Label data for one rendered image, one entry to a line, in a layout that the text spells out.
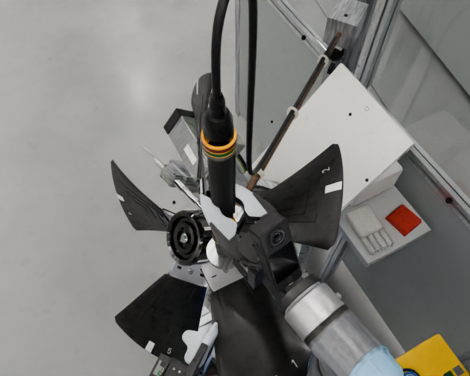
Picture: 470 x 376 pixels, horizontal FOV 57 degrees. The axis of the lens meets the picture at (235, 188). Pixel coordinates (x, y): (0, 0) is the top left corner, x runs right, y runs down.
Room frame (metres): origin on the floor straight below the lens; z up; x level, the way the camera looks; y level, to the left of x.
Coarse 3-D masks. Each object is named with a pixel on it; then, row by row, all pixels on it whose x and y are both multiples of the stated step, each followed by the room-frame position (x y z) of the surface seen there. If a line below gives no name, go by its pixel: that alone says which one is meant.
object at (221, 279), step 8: (208, 264) 0.34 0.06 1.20; (240, 264) 0.34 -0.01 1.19; (208, 272) 0.32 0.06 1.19; (216, 272) 0.32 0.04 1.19; (232, 272) 0.32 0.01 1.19; (208, 280) 0.30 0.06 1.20; (216, 280) 0.30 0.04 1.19; (224, 280) 0.30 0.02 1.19; (232, 280) 0.31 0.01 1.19; (216, 288) 0.29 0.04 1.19
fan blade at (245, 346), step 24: (240, 288) 0.29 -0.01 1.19; (264, 288) 0.29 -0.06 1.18; (216, 312) 0.24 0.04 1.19; (240, 312) 0.24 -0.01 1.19; (264, 312) 0.24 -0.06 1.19; (216, 336) 0.19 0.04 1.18; (240, 336) 0.19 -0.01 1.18; (264, 336) 0.19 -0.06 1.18; (288, 336) 0.19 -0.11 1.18; (216, 360) 0.15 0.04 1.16; (240, 360) 0.15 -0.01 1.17; (264, 360) 0.15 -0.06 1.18
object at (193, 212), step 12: (180, 216) 0.43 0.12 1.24; (192, 216) 0.41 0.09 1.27; (204, 216) 0.42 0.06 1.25; (168, 228) 0.42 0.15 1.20; (180, 228) 0.41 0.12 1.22; (192, 228) 0.40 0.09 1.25; (168, 240) 0.39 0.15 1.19; (180, 240) 0.39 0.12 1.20; (192, 240) 0.37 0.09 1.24; (204, 240) 0.37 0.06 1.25; (180, 252) 0.37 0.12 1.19; (192, 252) 0.35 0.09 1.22; (204, 252) 0.35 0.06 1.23; (180, 264) 0.34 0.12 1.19; (192, 264) 0.33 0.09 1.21
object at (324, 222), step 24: (336, 144) 0.50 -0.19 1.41; (312, 168) 0.46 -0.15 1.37; (336, 168) 0.43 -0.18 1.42; (288, 192) 0.42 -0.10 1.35; (312, 192) 0.40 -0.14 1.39; (336, 192) 0.38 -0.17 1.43; (288, 216) 0.36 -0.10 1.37; (312, 216) 0.34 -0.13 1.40; (336, 216) 0.33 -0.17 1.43; (312, 240) 0.30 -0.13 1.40
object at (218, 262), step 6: (240, 210) 0.36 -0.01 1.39; (240, 216) 0.35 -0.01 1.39; (240, 222) 0.35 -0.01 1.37; (240, 228) 0.34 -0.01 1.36; (210, 240) 0.34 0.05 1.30; (210, 246) 0.33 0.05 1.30; (210, 252) 0.32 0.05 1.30; (210, 258) 0.31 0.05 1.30; (216, 258) 0.31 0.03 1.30; (222, 258) 0.31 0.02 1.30; (228, 258) 0.31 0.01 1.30; (216, 264) 0.30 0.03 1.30; (222, 264) 0.30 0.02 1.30; (228, 264) 0.30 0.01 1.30
